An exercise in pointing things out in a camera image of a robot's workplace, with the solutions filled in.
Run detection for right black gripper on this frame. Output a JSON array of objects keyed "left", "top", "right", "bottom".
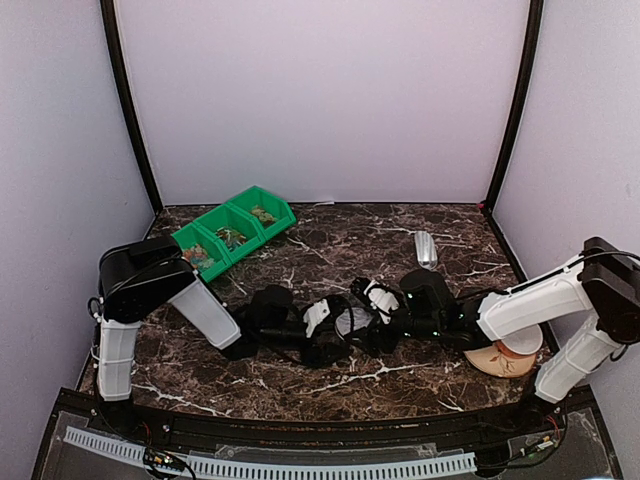
[{"left": 344, "top": 299, "right": 442, "bottom": 360}]

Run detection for grey round plastic lid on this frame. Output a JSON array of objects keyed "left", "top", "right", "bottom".
[{"left": 334, "top": 307, "right": 373, "bottom": 340}]

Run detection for metal scoop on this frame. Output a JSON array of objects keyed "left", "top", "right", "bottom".
[{"left": 414, "top": 230, "right": 438, "bottom": 271}]

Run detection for green bin mixed candies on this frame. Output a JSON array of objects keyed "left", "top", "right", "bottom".
[{"left": 195, "top": 204, "right": 265, "bottom": 264}]

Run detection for green bin colourful candies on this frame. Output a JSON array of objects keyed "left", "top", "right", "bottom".
[{"left": 172, "top": 223, "right": 231, "bottom": 282}]

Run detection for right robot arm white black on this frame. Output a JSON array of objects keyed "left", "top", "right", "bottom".
[{"left": 339, "top": 237, "right": 639, "bottom": 434}]

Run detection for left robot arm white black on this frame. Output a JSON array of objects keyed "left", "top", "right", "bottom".
[{"left": 88, "top": 237, "right": 351, "bottom": 436}]

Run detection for beige floral plate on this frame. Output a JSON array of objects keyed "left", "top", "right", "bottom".
[{"left": 464, "top": 341, "right": 536, "bottom": 379}]

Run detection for white orange bowl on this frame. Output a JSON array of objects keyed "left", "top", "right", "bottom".
[{"left": 501, "top": 325, "right": 544, "bottom": 356}]

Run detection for black front rail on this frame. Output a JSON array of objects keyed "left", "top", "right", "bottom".
[{"left": 39, "top": 386, "right": 595, "bottom": 457}]

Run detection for white slotted cable duct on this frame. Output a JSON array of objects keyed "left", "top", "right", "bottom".
[{"left": 63, "top": 427, "right": 477, "bottom": 479}]

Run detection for right black frame post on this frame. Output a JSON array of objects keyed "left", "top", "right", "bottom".
[{"left": 483, "top": 0, "right": 544, "bottom": 216}]

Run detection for black frame post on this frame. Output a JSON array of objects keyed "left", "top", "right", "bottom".
[
  {"left": 483, "top": 0, "right": 544, "bottom": 216},
  {"left": 100, "top": 0, "right": 164, "bottom": 215}
]

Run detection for left black frame post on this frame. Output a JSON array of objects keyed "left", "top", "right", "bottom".
[{"left": 100, "top": 0, "right": 164, "bottom": 215}]

